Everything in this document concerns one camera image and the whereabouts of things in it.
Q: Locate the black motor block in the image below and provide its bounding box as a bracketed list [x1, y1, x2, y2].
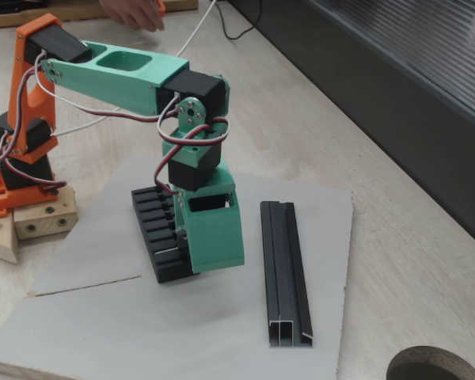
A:
[0, 0, 48, 15]

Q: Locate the black power cable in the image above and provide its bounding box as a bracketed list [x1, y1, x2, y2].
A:
[213, 0, 262, 40]

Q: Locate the servo wire bundle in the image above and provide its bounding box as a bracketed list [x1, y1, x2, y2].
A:
[35, 59, 181, 126]
[0, 156, 68, 196]
[0, 49, 48, 159]
[153, 93, 230, 196]

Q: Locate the black slotted holder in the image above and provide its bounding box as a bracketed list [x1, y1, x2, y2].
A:
[131, 184, 196, 284]

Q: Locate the wooden batten with screws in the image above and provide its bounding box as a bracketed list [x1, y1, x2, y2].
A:
[13, 185, 78, 241]

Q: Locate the grey chipboard panel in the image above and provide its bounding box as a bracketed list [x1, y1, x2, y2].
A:
[0, 154, 354, 380]

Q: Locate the wooden base plank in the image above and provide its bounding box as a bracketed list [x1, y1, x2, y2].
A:
[0, 208, 20, 265]

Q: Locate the person's bare hand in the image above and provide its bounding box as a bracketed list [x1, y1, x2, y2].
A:
[98, 0, 166, 32]

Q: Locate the black aluminium profile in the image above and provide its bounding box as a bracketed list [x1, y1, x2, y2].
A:
[260, 200, 315, 349]

